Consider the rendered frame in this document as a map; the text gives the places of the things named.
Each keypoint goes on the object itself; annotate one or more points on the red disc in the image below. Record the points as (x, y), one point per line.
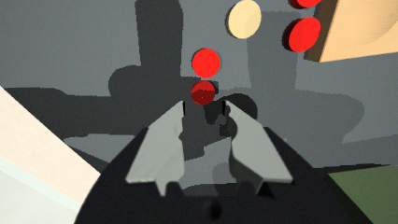
(203, 92)
(301, 4)
(206, 63)
(302, 34)

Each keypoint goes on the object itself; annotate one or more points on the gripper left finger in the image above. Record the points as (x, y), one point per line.
(139, 172)

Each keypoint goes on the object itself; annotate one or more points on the cream disc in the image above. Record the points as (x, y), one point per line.
(244, 19)

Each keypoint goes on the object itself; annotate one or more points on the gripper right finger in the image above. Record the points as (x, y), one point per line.
(277, 171)

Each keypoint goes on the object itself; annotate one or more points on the tan tray with round pockets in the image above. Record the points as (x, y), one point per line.
(355, 28)

